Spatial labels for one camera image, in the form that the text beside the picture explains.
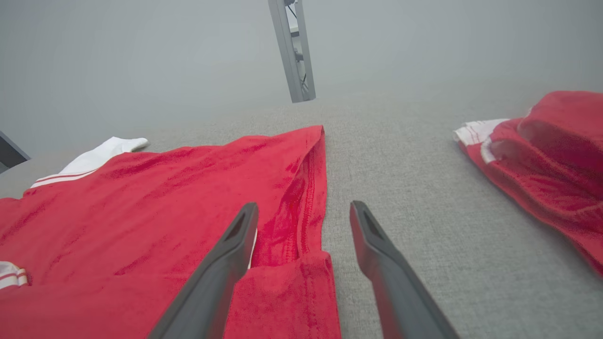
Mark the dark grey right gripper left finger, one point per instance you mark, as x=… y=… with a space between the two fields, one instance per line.
x=212 y=282

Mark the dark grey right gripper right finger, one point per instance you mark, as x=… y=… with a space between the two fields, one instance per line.
x=400 y=292

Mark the red garment with white trim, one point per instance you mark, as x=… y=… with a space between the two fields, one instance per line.
x=141 y=226

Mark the red shorts with white stripe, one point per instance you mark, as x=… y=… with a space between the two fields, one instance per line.
x=556 y=160

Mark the grey metal partition post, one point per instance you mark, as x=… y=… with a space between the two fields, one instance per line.
x=287 y=56

